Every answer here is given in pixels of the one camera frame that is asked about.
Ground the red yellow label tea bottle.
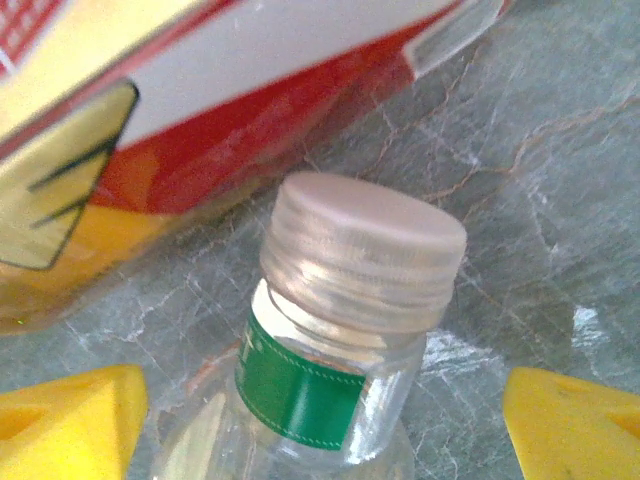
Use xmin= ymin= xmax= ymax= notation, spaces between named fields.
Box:
xmin=0 ymin=0 xmax=509 ymax=337

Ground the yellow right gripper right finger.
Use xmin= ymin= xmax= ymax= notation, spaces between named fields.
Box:
xmin=502 ymin=366 xmax=640 ymax=480

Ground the small green label bottle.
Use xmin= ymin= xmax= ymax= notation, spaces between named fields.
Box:
xmin=149 ymin=172 xmax=469 ymax=480

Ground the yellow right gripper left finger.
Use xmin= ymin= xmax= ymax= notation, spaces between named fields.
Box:
xmin=0 ymin=363 xmax=150 ymax=480

